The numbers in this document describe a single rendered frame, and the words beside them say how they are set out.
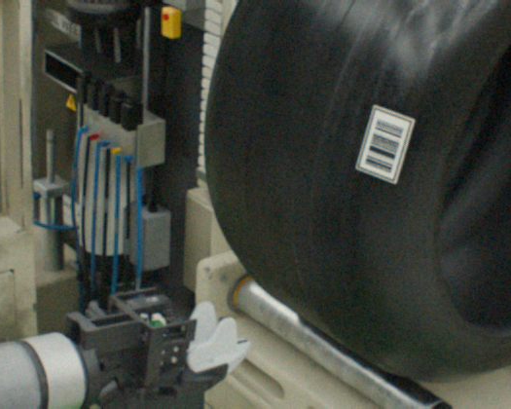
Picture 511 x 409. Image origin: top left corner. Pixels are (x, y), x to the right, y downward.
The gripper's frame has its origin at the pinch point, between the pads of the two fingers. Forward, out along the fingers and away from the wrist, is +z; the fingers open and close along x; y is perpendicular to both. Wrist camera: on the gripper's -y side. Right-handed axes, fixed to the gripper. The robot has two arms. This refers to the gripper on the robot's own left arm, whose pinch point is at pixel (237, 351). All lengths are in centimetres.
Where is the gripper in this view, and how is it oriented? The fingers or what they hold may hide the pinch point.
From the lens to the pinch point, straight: 124.1
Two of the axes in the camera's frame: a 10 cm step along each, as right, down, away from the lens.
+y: 1.5, -9.2, -3.6
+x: -6.2, -3.7, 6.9
